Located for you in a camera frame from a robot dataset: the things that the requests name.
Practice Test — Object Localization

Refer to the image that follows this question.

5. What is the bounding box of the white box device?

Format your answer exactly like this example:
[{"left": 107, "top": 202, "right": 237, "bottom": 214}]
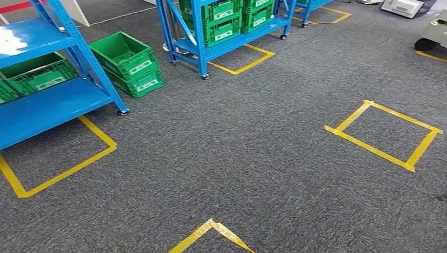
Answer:
[{"left": 381, "top": 0, "right": 426, "bottom": 19}]

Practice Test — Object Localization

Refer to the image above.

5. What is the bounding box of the grey wheeled cart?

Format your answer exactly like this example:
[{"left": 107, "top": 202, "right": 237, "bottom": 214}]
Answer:
[{"left": 414, "top": 9, "right": 447, "bottom": 53}]

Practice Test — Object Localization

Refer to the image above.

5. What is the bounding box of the green plastic crate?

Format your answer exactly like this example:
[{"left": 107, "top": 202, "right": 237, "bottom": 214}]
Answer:
[
  {"left": 183, "top": 15, "right": 242, "bottom": 48},
  {"left": 89, "top": 31, "right": 160, "bottom": 82},
  {"left": 0, "top": 52, "right": 80, "bottom": 96},
  {"left": 179, "top": 0, "right": 244, "bottom": 22},
  {"left": 0, "top": 78, "right": 21, "bottom": 105},
  {"left": 241, "top": 10, "right": 275, "bottom": 35},
  {"left": 104, "top": 67, "right": 165, "bottom": 100},
  {"left": 243, "top": 0, "right": 277, "bottom": 15}
]

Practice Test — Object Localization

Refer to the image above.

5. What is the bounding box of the blue metal shelf rack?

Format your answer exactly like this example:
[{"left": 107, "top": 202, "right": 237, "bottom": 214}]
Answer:
[
  {"left": 155, "top": 0, "right": 297, "bottom": 80},
  {"left": 276, "top": 0, "right": 336, "bottom": 28},
  {"left": 0, "top": 0, "right": 130, "bottom": 151}
]

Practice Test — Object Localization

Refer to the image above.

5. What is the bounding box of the white desk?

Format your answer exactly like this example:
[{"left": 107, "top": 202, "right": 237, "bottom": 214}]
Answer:
[{"left": 62, "top": 0, "right": 91, "bottom": 27}]

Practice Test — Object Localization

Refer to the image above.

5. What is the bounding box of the chrome stanchion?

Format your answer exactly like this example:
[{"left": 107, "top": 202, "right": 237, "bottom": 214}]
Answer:
[{"left": 162, "top": 0, "right": 190, "bottom": 55}]

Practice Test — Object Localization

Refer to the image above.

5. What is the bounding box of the white floor cable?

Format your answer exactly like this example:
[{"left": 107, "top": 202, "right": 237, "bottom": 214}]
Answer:
[{"left": 59, "top": 5, "right": 158, "bottom": 32}]

